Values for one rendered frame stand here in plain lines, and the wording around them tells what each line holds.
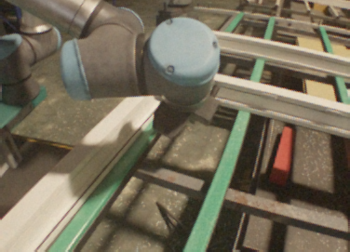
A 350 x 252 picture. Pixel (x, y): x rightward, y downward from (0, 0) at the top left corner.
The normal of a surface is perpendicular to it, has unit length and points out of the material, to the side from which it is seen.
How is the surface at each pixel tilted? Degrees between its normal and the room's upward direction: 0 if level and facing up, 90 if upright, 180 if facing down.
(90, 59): 49
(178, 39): 40
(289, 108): 90
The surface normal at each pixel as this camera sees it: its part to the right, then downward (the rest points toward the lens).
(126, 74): 0.00, 0.45
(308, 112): -0.40, 0.55
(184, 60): 0.05, -0.23
